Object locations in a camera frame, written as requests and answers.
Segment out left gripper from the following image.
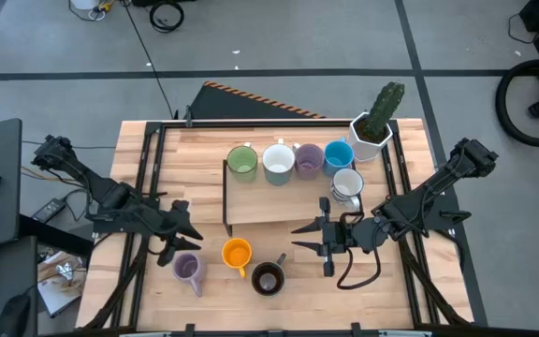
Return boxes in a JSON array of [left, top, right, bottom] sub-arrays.
[[142, 200, 204, 267]]

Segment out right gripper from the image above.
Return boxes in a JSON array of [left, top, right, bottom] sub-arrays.
[[290, 197, 359, 277]]

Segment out yellow faceted mug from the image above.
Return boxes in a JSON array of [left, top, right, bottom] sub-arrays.
[[221, 237, 254, 279]]

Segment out white mug blue pattern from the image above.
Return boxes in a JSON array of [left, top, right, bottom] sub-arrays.
[[328, 167, 365, 212]]

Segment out pink mug brown rim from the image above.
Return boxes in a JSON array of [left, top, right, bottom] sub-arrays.
[[293, 142, 326, 181]]

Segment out teal mug white handle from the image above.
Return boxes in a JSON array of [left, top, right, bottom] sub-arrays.
[[261, 138, 297, 187]]

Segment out light blue mug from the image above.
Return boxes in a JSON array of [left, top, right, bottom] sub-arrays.
[[323, 137, 356, 178]]

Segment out green mug white handle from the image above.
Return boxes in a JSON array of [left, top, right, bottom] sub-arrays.
[[226, 142, 259, 184]]

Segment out lilac ribbed mug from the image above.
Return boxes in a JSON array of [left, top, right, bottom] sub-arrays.
[[171, 252, 208, 299]]

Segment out teal brown glazed mug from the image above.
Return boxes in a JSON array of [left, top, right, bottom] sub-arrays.
[[250, 253, 288, 297]]

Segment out white hexagonal planter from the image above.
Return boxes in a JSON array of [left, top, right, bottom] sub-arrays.
[[346, 110, 395, 164]]

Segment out white paper booklet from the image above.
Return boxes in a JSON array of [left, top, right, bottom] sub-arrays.
[[37, 252, 88, 319]]

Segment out black power adapter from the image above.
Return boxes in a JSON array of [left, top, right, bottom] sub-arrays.
[[31, 198, 67, 225]]

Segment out black mat orange stripes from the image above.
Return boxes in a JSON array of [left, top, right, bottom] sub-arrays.
[[188, 81, 328, 121]]

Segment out black clamp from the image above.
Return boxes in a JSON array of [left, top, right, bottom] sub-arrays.
[[440, 210, 472, 224]]

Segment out green cactus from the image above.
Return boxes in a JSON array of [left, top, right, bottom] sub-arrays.
[[361, 81, 406, 141]]

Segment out black computer mouse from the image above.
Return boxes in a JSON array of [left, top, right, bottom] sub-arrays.
[[0, 293, 32, 337]]

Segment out wooden shelf riser black frame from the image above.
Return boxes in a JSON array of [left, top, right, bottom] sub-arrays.
[[222, 139, 387, 238]]

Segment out black cable loop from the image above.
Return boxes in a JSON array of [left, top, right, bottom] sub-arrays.
[[336, 212, 383, 291]]

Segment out long black floor cable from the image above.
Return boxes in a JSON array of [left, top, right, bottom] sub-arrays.
[[119, 0, 180, 121]]

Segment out coiled black hose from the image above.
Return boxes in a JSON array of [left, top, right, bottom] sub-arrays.
[[149, 0, 185, 34]]

